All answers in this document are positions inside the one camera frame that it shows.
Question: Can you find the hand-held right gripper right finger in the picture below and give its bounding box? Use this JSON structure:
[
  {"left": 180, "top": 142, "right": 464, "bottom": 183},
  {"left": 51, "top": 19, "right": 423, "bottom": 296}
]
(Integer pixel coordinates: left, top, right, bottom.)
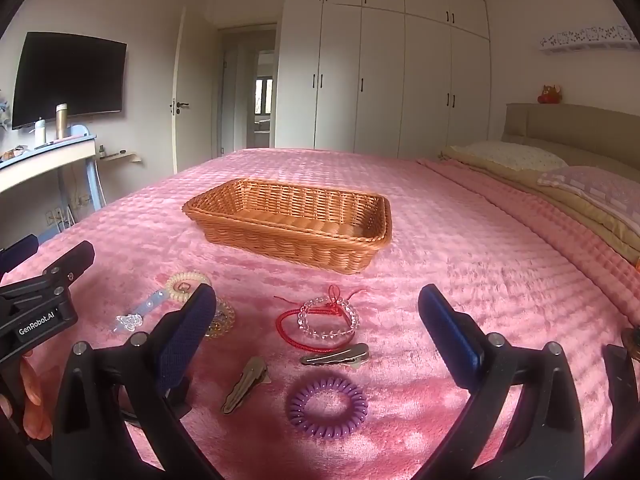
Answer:
[{"left": 417, "top": 284, "right": 601, "bottom": 480}]

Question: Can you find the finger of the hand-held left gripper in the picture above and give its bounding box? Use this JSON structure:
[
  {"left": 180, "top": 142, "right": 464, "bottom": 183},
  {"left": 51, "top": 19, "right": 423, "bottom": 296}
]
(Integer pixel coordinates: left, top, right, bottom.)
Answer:
[
  {"left": 0, "top": 234, "right": 41, "bottom": 277},
  {"left": 0, "top": 240, "right": 96, "bottom": 312}
]

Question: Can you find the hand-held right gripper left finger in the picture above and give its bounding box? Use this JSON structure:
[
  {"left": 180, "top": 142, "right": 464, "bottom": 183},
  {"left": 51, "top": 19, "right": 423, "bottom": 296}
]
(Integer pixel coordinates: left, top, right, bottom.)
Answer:
[{"left": 52, "top": 282, "right": 221, "bottom": 480}]

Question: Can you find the clear amber coil hair tie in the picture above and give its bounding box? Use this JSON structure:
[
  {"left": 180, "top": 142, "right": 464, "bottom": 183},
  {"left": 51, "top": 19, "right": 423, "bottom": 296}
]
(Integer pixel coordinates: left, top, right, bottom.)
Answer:
[{"left": 202, "top": 297, "right": 237, "bottom": 342}]

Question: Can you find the sparkly jewellery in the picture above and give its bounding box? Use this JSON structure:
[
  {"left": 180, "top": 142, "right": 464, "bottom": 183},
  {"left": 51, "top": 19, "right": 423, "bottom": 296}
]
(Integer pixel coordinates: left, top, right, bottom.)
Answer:
[{"left": 166, "top": 271, "right": 212, "bottom": 305}]

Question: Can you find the red cord bracelet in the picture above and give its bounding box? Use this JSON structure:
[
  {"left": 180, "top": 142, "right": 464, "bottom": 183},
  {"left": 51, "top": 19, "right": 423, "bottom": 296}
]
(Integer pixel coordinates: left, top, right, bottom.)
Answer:
[{"left": 276, "top": 285, "right": 368, "bottom": 354}]

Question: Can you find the silver metal hair clip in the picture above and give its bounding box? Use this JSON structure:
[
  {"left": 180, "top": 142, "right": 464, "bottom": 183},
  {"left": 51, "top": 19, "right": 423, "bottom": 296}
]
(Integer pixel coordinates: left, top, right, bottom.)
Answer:
[
  {"left": 300, "top": 342, "right": 371, "bottom": 369},
  {"left": 221, "top": 356, "right": 270, "bottom": 415}
]

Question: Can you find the crystal bead bracelet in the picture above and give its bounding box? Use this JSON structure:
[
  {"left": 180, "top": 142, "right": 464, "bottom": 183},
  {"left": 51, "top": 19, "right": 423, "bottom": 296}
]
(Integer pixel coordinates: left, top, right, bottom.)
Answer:
[{"left": 298, "top": 297, "right": 362, "bottom": 344}]

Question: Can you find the brown wicker basket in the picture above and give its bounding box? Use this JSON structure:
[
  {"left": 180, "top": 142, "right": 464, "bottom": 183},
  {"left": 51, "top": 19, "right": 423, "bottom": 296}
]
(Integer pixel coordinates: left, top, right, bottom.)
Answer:
[{"left": 182, "top": 178, "right": 393, "bottom": 275}]

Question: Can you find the person's left hand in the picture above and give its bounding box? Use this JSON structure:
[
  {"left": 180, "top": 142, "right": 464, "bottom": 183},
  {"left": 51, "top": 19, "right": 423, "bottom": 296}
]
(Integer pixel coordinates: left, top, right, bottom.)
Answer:
[{"left": 0, "top": 357, "right": 55, "bottom": 442}]

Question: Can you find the pink fleece blanket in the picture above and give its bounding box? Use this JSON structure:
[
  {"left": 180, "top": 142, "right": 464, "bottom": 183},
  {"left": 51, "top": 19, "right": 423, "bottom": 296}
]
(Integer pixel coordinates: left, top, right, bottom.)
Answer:
[{"left": 0, "top": 147, "right": 640, "bottom": 480}]

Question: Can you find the white desk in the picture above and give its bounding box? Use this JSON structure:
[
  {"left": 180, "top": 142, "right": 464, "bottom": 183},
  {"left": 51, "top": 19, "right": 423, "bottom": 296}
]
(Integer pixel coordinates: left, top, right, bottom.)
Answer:
[{"left": 0, "top": 124, "right": 107, "bottom": 211}]

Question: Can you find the black television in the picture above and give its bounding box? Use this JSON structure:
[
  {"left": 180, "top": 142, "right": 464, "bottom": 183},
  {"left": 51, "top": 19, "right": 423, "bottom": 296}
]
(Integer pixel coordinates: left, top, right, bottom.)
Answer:
[{"left": 11, "top": 31, "right": 128, "bottom": 131}]

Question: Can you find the white floral pillow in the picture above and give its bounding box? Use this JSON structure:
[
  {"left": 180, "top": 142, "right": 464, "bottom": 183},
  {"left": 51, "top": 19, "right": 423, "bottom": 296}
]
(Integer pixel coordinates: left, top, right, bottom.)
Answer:
[{"left": 449, "top": 141, "right": 569, "bottom": 172}]

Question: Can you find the pink checkered pillow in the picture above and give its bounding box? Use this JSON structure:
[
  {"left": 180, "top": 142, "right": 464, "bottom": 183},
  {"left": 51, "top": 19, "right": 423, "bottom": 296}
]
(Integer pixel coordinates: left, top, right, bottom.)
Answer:
[{"left": 537, "top": 165, "right": 640, "bottom": 235}]

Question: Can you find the white door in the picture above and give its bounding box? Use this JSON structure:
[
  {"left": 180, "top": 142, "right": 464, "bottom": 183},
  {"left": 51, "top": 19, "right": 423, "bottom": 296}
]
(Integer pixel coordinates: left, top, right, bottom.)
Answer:
[{"left": 171, "top": 6, "right": 222, "bottom": 176}]

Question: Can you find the beige bed headboard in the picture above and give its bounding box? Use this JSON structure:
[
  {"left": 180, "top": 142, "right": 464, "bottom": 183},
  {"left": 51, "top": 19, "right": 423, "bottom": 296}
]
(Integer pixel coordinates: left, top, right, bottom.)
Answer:
[{"left": 501, "top": 103, "right": 640, "bottom": 172}]

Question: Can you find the window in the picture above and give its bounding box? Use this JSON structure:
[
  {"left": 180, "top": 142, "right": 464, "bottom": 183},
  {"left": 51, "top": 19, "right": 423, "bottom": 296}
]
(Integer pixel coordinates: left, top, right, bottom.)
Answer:
[{"left": 254, "top": 75, "right": 274, "bottom": 116}]

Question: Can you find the white wardrobe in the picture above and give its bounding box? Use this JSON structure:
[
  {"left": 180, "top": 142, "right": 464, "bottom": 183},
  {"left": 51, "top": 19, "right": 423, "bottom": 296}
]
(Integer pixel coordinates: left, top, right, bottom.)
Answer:
[{"left": 272, "top": 0, "right": 492, "bottom": 161}]

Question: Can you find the crystal bracelet pile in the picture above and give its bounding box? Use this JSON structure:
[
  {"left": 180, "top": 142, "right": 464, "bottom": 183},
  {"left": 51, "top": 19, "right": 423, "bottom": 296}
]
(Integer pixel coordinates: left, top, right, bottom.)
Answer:
[{"left": 112, "top": 287, "right": 171, "bottom": 333}]

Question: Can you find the small wooden wall shelf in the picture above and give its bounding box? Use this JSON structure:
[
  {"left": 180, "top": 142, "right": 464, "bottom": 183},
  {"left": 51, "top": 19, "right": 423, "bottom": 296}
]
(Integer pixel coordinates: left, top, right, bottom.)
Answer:
[{"left": 97, "top": 149, "right": 142, "bottom": 166}]

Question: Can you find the purple coil hair tie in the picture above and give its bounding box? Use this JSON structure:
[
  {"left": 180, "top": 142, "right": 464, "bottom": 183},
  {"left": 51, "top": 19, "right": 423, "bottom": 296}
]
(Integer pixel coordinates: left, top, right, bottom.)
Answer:
[{"left": 286, "top": 379, "right": 369, "bottom": 440}]

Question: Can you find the white carved wall shelf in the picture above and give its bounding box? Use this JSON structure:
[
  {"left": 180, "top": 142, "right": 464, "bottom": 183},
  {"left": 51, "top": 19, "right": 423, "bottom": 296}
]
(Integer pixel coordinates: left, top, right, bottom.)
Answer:
[{"left": 539, "top": 25, "right": 640, "bottom": 56}]

